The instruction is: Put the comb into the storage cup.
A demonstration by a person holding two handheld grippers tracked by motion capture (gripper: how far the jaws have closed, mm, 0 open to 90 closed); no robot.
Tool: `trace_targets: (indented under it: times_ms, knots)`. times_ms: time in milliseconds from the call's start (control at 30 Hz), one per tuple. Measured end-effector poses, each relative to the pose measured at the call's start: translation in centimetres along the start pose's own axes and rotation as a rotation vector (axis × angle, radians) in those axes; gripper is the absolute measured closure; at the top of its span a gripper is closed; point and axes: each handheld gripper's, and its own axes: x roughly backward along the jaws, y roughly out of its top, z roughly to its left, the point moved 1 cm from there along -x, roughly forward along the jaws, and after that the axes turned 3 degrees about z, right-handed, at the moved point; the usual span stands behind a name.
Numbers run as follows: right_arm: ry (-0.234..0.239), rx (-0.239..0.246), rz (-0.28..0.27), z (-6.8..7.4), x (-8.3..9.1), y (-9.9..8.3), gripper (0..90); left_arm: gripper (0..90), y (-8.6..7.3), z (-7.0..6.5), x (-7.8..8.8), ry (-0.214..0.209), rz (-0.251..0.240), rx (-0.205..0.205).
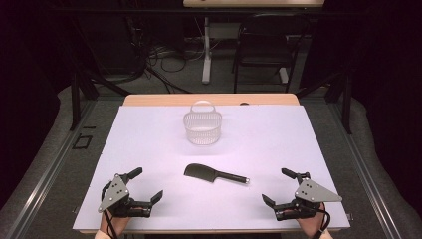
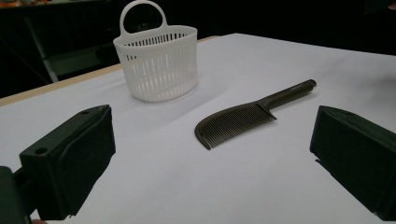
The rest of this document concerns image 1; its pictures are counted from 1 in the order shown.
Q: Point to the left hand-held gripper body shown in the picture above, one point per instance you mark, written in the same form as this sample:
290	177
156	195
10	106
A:
116	194

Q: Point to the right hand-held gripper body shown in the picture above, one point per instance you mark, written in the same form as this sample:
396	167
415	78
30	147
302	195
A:
310	194

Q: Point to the white plastic basket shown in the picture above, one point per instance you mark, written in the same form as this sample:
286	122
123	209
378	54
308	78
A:
202	127

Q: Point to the person's left hand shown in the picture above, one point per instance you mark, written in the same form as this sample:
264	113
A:
116	223

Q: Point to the person's right hand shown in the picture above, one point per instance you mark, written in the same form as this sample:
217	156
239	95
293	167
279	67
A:
312	224

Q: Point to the white table sheet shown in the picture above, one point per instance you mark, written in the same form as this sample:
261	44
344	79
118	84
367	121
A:
212	205

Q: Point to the wooden table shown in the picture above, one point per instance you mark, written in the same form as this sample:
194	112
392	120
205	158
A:
159	99

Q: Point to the dark table grommet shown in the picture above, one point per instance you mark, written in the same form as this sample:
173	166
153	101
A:
244	104

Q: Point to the black metal stand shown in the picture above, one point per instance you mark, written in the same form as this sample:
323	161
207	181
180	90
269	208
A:
346	106
75	99

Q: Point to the white desk foot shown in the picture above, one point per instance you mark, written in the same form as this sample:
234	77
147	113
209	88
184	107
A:
283	75

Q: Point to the black chair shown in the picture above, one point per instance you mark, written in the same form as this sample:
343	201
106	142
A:
265	49

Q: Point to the white desk leg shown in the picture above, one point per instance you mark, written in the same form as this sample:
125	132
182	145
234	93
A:
207	56

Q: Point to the light wooden desk top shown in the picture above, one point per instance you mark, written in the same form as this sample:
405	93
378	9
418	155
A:
252	3

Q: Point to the metal floor rail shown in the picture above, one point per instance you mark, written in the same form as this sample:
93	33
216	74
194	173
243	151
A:
365	172
49	169

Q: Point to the black floor socket frame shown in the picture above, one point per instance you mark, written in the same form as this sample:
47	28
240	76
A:
75	146

